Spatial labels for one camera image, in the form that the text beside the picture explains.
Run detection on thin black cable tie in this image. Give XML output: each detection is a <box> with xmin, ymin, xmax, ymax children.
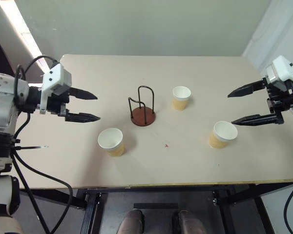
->
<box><xmin>14</xmin><ymin>145</ymin><xmax>50</xmax><ymax>150</ymax></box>

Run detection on tan paper cup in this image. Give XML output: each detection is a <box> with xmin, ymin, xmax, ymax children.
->
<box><xmin>171</xmin><ymin>86</ymin><xmax>192</xmax><ymax>111</ymax></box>
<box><xmin>208</xmin><ymin>120</ymin><xmax>239</xmax><ymax>150</ymax></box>
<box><xmin>97</xmin><ymin>127</ymin><xmax>126</xmax><ymax>157</ymax></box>

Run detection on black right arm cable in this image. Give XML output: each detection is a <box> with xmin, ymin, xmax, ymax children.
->
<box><xmin>282</xmin><ymin>180</ymin><xmax>293</xmax><ymax>234</ymax></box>

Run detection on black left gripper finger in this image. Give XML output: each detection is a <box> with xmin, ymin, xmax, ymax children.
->
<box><xmin>69</xmin><ymin>87</ymin><xmax>99</xmax><ymax>101</ymax></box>
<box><xmin>64</xmin><ymin>112</ymin><xmax>102</xmax><ymax>123</ymax></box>

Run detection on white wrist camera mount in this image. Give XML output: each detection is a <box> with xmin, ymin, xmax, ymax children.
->
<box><xmin>40</xmin><ymin>63</ymin><xmax>73</xmax><ymax>115</ymax></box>
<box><xmin>263</xmin><ymin>55</ymin><xmax>293</xmax><ymax>103</ymax></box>

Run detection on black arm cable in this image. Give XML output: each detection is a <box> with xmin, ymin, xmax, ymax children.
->
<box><xmin>282</xmin><ymin>180</ymin><xmax>293</xmax><ymax>234</ymax></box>
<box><xmin>11</xmin><ymin>55</ymin><xmax>73</xmax><ymax>234</ymax></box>

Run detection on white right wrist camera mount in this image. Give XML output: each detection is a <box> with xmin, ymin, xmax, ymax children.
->
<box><xmin>263</xmin><ymin>55</ymin><xmax>293</xmax><ymax>103</ymax></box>

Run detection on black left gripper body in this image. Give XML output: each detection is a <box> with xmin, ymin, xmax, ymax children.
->
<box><xmin>46</xmin><ymin>88</ymin><xmax>73</xmax><ymax>119</ymax></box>

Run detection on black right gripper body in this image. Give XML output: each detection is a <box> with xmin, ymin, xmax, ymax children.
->
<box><xmin>262</xmin><ymin>77</ymin><xmax>293</xmax><ymax>115</ymax></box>

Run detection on dark rounded shape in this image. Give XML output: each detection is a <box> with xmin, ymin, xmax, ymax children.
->
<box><xmin>117</xmin><ymin>209</ymin><xmax>145</xmax><ymax>234</ymax></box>
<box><xmin>177</xmin><ymin>210</ymin><xmax>207</xmax><ymax>234</ymax></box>

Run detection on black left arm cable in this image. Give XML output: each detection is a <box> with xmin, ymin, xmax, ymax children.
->
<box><xmin>11</xmin><ymin>55</ymin><xmax>73</xmax><ymax>234</ymax></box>

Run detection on wire cup holder stand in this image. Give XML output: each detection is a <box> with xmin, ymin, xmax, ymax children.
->
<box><xmin>127</xmin><ymin>85</ymin><xmax>157</xmax><ymax>128</ymax></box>

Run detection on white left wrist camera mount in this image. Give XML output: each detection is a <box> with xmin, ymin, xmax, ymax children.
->
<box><xmin>40</xmin><ymin>63</ymin><xmax>73</xmax><ymax>115</ymax></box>

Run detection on black metal table frame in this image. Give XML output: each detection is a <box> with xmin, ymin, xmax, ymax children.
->
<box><xmin>19</xmin><ymin>180</ymin><xmax>293</xmax><ymax>234</ymax></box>

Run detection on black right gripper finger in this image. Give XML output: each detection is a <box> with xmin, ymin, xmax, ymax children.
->
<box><xmin>230</xmin><ymin>110</ymin><xmax>284</xmax><ymax>126</ymax></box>
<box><xmin>227</xmin><ymin>79</ymin><xmax>267</xmax><ymax>98</ymax></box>

